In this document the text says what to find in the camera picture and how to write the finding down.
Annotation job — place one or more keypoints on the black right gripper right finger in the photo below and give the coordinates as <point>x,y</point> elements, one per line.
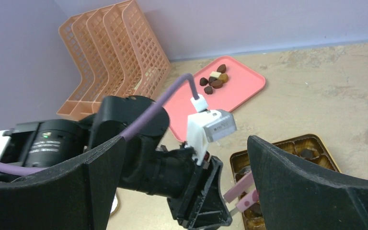
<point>296,194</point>

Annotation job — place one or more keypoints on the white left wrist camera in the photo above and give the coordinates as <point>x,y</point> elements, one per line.
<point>207,127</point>

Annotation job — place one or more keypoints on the orange plastic file organizer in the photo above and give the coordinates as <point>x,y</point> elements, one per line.
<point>116,53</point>

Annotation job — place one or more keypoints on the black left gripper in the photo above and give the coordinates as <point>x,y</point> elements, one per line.
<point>193,192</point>

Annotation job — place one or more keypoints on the dark chocolate piece top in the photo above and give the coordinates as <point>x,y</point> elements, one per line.
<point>222,68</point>

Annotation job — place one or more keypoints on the silver foil tray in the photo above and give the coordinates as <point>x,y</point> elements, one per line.
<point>115,205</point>

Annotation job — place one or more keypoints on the pink plastic tray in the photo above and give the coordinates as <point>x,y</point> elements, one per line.
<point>242,85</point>

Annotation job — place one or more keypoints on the pink tongs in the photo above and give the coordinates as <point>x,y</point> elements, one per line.
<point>241,186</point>

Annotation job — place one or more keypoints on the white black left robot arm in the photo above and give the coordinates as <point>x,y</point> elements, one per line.
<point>43,144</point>

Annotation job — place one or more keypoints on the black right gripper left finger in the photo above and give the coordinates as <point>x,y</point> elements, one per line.
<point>76,194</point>

